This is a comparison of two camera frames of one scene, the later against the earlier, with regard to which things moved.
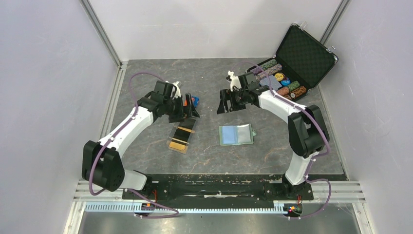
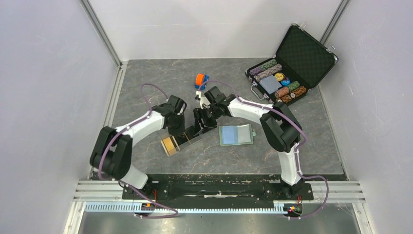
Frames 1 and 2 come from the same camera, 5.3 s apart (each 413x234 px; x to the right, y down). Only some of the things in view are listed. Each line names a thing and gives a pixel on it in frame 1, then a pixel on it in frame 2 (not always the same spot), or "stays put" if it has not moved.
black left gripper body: x=176 y=111 → x=178 y=127
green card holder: x=241 y=134 stays put
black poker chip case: x=302 y=59 stays put
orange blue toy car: x=195 y=99 → x=200 y=78
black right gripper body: x=238 y=99 → x=210 y=115
